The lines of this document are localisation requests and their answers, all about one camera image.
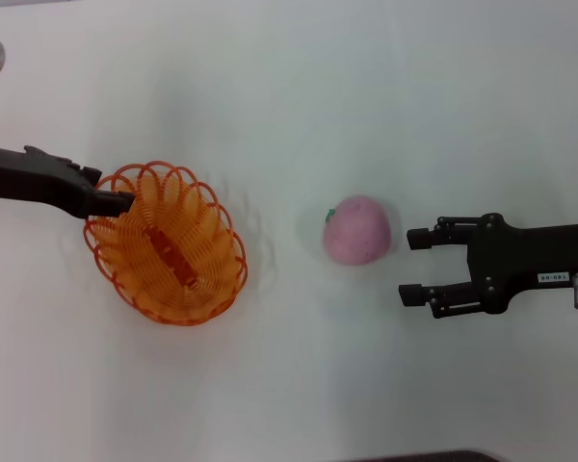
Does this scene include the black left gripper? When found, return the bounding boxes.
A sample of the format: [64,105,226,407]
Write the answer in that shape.
[0,145,137,221]

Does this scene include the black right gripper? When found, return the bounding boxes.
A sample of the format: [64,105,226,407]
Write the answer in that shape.
[398,212,578,321]

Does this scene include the pink plush peach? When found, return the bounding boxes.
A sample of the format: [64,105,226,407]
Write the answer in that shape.
[322,193,393,267]

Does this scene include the orange plastic woven basket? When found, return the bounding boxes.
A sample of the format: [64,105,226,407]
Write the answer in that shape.
[82,161,248,327]

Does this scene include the dark brown torso panel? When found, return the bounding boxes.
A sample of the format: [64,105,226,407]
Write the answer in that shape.
[351,449,505,462]

